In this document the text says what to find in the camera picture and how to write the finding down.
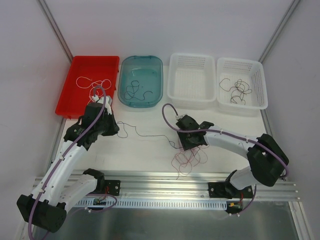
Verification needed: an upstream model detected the white perforated basket left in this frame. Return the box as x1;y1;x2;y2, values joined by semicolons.
167;53;217;110

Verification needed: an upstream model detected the red plastic tray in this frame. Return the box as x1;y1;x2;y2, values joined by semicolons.
55;55;120;119

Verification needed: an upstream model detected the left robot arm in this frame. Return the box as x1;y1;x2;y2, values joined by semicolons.
16;102;119;237

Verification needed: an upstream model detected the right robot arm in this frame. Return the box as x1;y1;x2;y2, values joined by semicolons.
176;115;289;199

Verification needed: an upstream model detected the white perforated basket right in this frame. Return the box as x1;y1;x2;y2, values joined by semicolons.
216;57;269;116

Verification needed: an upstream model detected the left aluminium frame post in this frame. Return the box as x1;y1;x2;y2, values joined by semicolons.
36;0;74;63

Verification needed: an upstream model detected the teal transparent plastic bin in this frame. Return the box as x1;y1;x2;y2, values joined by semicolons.
117;55;164;108

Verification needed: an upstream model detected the white slotted cable duct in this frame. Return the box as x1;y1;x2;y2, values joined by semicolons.
75;197;227;211

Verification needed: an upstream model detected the right aluminium frame post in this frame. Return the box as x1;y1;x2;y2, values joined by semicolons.
258;0;302;64

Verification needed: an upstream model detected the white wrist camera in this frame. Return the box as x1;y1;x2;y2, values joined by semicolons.
175;114;184;121
90;95;113;115

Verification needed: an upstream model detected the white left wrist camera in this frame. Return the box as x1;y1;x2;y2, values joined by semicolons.
90;95;113;115

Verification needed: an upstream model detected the brown cable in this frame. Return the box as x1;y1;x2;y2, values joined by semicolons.
229;78;253;106
219;77;237;93

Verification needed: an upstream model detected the aluminium frame post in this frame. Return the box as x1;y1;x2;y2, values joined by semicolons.
258;0;302;64
36;0;74;63

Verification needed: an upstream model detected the dark purple cable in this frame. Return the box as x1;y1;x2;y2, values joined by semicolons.
116;121;183;151
124;80;154;102

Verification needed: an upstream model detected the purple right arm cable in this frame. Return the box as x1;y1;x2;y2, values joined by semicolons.
161;103;291;179

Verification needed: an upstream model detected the white cable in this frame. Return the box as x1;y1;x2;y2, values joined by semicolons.
87;86;106;106
76;75;112;91

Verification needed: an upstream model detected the white perforated basket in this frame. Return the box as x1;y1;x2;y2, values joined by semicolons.
167;53;217;110
216;57;269;116

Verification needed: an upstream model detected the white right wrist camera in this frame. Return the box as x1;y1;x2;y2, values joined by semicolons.
175;114;184;121

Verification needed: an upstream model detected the aluminium mounting rail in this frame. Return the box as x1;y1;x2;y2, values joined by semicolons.
32;169;300;200

